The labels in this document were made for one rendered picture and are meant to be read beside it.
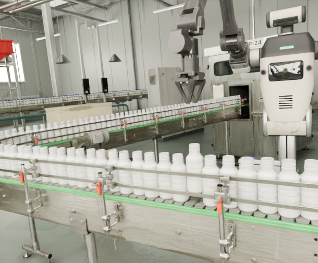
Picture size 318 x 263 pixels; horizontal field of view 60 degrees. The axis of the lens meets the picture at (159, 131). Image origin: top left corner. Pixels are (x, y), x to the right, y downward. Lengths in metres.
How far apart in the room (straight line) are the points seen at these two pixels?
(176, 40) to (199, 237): 0.63
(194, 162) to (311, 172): 0.34
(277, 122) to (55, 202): 1.10
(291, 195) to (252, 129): 3.87
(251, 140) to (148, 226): 3.83
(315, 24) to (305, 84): 11.60
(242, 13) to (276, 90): 12.07
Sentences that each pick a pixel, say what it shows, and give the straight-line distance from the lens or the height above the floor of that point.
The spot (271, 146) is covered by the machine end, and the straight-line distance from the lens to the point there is 4.62.
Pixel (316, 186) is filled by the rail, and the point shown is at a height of 1.11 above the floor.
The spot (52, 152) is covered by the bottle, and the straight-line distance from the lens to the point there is 1.35.
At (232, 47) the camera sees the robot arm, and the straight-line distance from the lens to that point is 1.39.
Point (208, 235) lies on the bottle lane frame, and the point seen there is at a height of 0.91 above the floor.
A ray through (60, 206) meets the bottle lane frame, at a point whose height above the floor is 0.91.
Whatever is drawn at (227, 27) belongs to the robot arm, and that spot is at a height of 1.64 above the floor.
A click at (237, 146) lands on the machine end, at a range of 4.91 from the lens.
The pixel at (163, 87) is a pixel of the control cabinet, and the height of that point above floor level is 1.37.
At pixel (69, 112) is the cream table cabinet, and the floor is 1.08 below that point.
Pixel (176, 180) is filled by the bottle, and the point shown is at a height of 1.08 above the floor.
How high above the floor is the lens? 1.40
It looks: 9 degrees down
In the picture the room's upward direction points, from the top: 5 degrees counter-clockwise
